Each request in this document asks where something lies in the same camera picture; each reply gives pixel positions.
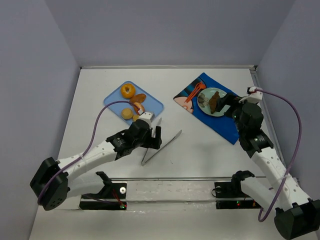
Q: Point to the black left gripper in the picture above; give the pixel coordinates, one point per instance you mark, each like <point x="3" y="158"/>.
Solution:
<point x="154" y="141"/>

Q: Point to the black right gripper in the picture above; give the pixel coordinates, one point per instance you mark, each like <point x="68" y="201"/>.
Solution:
<point x="231" y="102"/>

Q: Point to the dark brown croissant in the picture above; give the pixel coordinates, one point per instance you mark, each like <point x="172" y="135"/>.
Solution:
<point x="213" y="102"/>

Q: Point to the metal kitchen tongs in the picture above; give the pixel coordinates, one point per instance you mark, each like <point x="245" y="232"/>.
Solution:
<point x="150" y="153"/>

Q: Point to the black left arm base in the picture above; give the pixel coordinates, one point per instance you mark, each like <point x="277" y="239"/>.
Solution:
<point x="111" y="197"/>

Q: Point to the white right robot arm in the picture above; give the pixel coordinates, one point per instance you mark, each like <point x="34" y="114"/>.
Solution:
<point x="296" y="213"/>

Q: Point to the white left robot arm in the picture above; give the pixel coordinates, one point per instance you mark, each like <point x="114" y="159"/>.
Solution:
<point x="53" y="182"/>

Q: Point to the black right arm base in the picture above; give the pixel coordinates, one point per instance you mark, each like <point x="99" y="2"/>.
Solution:
<point x="229" y="198"/>

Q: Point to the seeded tan bread slice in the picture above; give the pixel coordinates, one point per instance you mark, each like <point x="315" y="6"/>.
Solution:
<point x="135" y="117"/>

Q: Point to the orange bread roll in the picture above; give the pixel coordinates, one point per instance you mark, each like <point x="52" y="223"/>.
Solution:
<point x="139" y="108"/>

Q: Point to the orange brown flat bread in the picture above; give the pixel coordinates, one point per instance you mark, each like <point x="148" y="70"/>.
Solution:
<point x="138" y="98"/>

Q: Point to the blue cartoon placemat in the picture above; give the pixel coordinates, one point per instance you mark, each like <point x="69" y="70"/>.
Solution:
<point x="224" y="126"/>

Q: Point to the pale green flower plate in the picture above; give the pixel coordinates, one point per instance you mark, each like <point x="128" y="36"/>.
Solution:
<point x="203" y="101"/>

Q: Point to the orange plastic fork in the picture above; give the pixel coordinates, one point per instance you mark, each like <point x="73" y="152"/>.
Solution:
<point x="199" y="86"/>

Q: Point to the small tan round bun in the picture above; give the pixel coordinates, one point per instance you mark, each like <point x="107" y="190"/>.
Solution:
<point x="127" y="114"/>

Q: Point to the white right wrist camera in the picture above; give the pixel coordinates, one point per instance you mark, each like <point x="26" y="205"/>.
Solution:
<point x="254" y="95"/>

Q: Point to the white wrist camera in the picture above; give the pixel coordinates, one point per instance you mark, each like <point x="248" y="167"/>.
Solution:
<point x="147" y="117"/>
<point x="254" y="95"/>

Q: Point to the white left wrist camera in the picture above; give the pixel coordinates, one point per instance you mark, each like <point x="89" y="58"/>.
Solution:
<point x="147" y="117"/>

